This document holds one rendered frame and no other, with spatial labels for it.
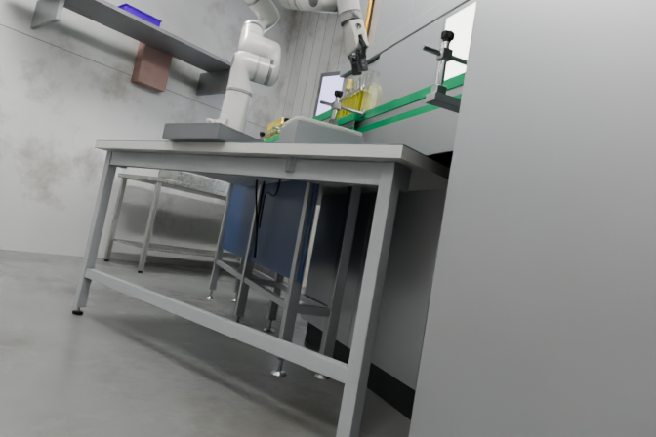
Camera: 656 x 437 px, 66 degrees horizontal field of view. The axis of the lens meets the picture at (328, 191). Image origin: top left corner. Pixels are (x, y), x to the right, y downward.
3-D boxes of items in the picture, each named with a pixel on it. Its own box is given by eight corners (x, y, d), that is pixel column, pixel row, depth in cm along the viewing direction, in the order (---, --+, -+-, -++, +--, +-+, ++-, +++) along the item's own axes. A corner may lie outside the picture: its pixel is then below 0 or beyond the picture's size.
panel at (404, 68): (530, 85, 130) (548, -38, 134) (521, 82, 129) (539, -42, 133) (373, 132, 214) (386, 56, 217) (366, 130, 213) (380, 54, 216)
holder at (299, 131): (375, 165, 157) (380, 140, 158) (293, 144, 147) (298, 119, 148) (352, 169, 173) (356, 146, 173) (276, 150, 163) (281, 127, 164)
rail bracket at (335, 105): (362, 133, 176) (368, 98, 177) (317, 120, 170) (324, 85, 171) (358, 134, 179) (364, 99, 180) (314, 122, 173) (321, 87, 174)
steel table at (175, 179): (285, 284, 503) (301, 202, 512) (138, 273, 381) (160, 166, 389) (244, 272, 545) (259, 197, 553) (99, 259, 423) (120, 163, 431)
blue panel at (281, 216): (345, 290, 182) (364, 175, 186) (299, 283, 176) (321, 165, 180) (247, 252, 330) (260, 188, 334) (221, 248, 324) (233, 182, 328)
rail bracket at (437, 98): (478, 137, 115) (492, 43, 117) (416, 118, 109) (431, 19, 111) (465, 139, 119) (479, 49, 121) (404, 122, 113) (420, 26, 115)
